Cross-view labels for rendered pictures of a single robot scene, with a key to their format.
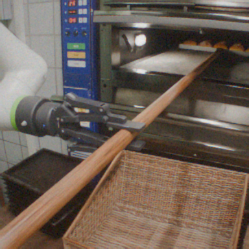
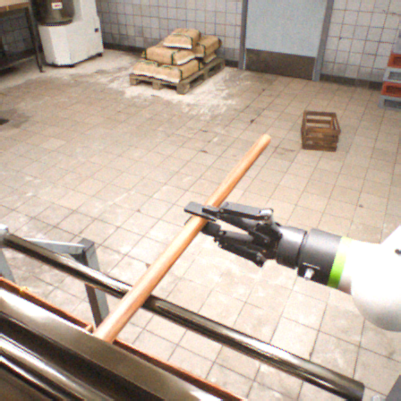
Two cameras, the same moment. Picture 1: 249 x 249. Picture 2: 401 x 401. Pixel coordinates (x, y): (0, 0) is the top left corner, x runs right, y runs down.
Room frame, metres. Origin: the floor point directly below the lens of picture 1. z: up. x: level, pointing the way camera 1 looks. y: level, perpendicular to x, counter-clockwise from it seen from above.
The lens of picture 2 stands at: (1.13, 0.01, 1.67)
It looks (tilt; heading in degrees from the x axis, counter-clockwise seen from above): 36 degrees down; 182
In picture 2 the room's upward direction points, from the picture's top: straight up
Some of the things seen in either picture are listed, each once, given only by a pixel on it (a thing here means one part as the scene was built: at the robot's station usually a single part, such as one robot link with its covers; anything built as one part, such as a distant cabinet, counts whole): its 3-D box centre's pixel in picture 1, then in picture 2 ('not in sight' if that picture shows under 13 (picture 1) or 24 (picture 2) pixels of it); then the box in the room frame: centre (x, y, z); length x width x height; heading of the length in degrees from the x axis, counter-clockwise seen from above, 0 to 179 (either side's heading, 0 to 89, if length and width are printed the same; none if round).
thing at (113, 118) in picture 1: (113, 113); (215, 208); (0.54, 0.02, 1.23); 0.05 x 0.01 x 0.03; 65
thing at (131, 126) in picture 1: (126, 124); (202, 211); (0.53, 0.00, 1.21); 0.07 x 0.03 x 0.01; 65
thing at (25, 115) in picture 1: (37, 115); (317, 257); (0.63, 0.20, 1.19); 0.12 x 0.06 x 0.09; 155
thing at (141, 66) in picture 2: not in sight; (155, 63); (-3.83, -0.73, 0.22); 0.62 x 0.36 x 0.15; 160
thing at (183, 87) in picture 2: not in sight; (179, 71); (-4.02, -0.43, 0.07); 1.20 x 0.80 x 0.14; 155
